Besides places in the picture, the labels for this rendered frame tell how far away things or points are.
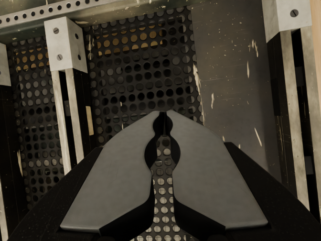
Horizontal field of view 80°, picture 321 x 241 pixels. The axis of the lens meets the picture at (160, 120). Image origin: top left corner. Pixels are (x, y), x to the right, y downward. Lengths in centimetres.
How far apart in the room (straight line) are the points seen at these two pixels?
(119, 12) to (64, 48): 16
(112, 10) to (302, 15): 41
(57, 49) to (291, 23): 52
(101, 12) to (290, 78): 46
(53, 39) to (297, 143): 60
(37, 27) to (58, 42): 10
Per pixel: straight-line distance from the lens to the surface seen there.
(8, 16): 70
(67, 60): 54
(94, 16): 58
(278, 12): 51
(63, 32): 57
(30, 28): 66
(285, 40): 50
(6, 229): 72
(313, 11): 60
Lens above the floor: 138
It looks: 31 degrees down
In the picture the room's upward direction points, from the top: 179 degrees clockwise
